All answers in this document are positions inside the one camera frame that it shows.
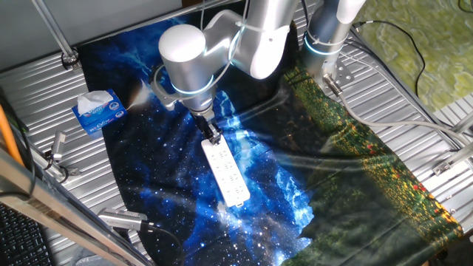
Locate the orange rod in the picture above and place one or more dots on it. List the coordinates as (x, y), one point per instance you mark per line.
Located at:
(7, 136)

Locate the white tissue sheet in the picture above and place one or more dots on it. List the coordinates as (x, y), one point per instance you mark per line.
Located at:
(93, 99)

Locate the aluminium frame bar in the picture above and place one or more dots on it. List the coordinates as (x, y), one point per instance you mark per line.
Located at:
(55, 207)

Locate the aluminium bracket profile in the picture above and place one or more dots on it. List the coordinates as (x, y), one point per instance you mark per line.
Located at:
(449, 162)

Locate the black keyboard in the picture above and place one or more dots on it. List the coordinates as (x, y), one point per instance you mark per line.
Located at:
(20, 240)

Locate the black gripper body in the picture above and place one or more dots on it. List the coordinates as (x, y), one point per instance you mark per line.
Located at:
(204, 123)

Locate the white power strip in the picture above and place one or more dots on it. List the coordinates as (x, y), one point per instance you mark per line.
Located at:
(227, 173)

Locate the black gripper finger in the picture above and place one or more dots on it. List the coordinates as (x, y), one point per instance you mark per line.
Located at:
(218, 131)
(212, 139)

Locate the blue tissue pack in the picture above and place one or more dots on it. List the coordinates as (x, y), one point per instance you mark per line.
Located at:
(103, 120)

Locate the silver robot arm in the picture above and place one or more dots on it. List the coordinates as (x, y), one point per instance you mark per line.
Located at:
(184, 63)

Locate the metal stand pole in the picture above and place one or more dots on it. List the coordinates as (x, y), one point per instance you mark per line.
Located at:
(55, 31)

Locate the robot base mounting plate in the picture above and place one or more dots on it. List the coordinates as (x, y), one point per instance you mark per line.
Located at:
(341, 75)

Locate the silver camera on frame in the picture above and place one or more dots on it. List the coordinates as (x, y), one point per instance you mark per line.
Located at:
(120, 218)

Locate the galaxy and meadow printed cloth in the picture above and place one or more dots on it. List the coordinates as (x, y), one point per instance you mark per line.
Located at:
(207, 221)

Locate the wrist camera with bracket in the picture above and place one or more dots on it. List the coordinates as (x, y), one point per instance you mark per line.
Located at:
(162, 97)

